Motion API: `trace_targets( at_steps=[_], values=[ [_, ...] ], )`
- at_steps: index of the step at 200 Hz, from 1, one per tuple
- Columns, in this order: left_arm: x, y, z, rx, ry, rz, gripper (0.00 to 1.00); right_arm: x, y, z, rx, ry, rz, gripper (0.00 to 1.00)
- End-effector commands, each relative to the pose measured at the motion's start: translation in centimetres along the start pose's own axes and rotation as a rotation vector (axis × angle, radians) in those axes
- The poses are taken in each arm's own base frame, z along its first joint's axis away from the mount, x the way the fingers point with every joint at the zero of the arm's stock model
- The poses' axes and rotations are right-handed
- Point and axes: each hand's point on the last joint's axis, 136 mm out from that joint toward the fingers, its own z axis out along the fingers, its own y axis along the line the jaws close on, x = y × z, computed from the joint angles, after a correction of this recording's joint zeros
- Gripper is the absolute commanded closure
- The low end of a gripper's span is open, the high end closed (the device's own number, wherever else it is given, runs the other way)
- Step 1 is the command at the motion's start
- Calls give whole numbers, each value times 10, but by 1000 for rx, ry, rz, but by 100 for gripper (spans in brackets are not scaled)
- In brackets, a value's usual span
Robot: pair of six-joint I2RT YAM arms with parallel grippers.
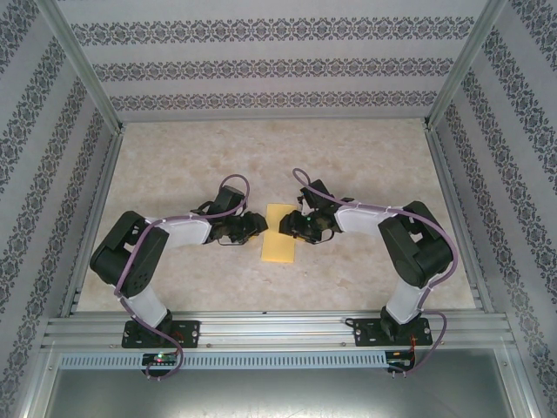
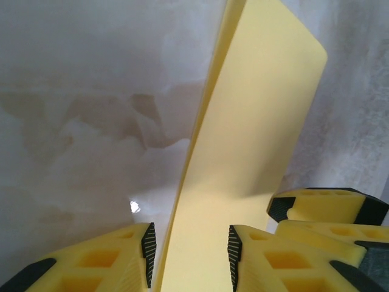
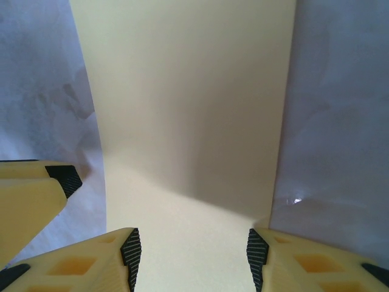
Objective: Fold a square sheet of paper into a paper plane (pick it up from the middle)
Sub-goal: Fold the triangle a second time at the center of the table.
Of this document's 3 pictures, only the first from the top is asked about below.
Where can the yellow paper sheet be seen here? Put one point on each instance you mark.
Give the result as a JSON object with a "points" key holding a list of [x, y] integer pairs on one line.
{"points": [[278, 248]]}

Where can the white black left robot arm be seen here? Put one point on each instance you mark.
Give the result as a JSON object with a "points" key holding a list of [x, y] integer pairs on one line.
{"points": [[183, 233]]}

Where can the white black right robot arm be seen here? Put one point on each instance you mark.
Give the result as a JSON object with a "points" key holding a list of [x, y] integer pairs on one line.
{"points": [[361, 220]]}

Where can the circuit board with green light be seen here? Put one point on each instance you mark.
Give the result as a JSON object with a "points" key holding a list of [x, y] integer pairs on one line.
{"points": [[161, 359]]}

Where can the grey metal panel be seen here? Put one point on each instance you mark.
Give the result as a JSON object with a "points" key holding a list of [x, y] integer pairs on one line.
{"points": [[283, 396]]}

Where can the small circuit board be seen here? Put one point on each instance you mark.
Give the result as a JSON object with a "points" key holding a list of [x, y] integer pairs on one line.
{"points": [[400, 361]]}

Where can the aluminium mounting rail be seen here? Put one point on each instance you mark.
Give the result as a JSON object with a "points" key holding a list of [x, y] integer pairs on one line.
{"points": [[278, 326]]}

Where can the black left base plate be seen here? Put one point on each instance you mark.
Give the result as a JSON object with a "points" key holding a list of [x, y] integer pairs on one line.
{"points": [[189, 333]]}

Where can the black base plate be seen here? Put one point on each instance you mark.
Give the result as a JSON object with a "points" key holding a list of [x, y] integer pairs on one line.
{"points": [[365, 333], [189, 333]]}

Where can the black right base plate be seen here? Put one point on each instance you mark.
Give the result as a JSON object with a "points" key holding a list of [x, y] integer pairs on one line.
{"points": [[365, 333]]}

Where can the aluminium side rail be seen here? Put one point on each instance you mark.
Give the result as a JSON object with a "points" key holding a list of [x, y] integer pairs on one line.
{"points": [[93, 217], [457, 217]]}

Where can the aluminium frame post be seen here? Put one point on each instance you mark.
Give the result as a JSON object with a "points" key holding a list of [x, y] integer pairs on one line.
{"points": [[89, 69], [462, 65]]}

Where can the aluminium frame beam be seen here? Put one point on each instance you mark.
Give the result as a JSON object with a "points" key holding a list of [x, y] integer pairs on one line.
{"points": [[41, 383], [520, 383]]}

